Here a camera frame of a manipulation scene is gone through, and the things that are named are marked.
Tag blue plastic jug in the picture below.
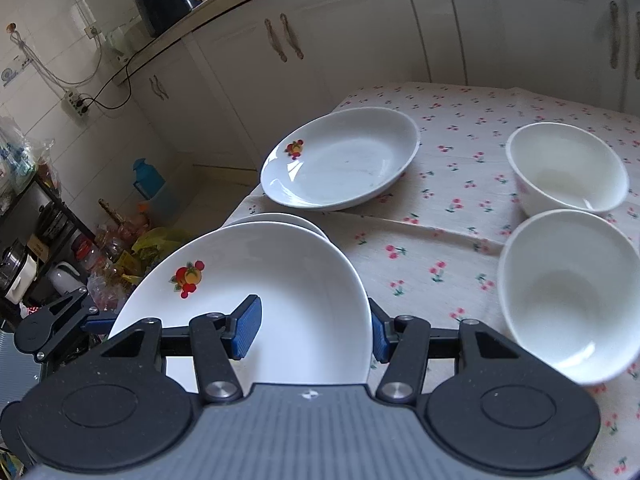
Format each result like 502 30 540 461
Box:
132 157 166 199

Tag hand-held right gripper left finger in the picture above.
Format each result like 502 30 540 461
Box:
102 294 264 406

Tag black shelf rack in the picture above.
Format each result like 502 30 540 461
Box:
0 174 103 313

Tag clear plastic bags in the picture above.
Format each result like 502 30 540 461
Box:
0 115 62 197

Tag white power strip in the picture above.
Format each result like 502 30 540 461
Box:
61 88 92 119

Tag white plate fruit print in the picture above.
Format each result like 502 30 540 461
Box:
106 222 373 396
260 107 421 212

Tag yellow plastic bag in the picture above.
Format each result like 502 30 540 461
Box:
131 227 189 262

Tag cherry print tablecloth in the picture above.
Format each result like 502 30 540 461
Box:
220 82 640 480

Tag silver kitchen appliance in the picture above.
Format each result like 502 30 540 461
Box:
0 239 39 306

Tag white kitchen cabinets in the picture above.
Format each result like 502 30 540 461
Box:
117 0 640 171

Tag kitchen countertop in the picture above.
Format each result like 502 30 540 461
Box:
111 0 401 87

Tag white electric kettle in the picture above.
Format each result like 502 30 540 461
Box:
47 261 87 296

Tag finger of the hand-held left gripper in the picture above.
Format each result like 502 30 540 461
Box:
41 287 119 359

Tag clear plastic container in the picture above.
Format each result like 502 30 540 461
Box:
106 17 147 57

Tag white plate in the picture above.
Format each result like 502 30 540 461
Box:
229 212 329 241

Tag black power cable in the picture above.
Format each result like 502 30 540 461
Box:
82 52 133 111

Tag white cable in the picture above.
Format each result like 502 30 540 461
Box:
9 25 103 93

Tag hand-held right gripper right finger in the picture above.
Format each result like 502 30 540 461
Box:
368 297 525 406

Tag white bowl pink floral print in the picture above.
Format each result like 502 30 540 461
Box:
506 122 630 218

